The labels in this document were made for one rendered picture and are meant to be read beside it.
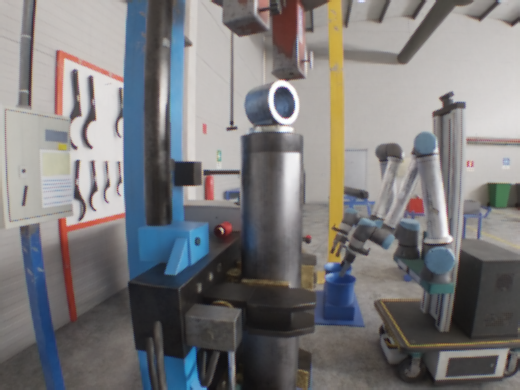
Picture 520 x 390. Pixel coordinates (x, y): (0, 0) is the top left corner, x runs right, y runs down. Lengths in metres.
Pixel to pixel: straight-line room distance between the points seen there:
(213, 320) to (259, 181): 0.42
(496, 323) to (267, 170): 1.81
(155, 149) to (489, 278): 1.93
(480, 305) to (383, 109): 10.61
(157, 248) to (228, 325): 0.33
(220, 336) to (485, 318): 1.77
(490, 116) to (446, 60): 2.82
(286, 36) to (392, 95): 11.29
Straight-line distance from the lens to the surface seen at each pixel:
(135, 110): 1.13
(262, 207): 0.90
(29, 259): 1.32
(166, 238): 0.89
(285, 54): 1.21
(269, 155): 0.89
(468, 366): 2.23
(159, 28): 1.03
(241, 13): 0.88
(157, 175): 0.93
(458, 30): 14.22
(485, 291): 2.12
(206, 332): 0.76
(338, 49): 3.78
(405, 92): 12.59
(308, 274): 1.13
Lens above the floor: 1.36
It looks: 5 degrees down
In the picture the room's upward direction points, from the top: straight up
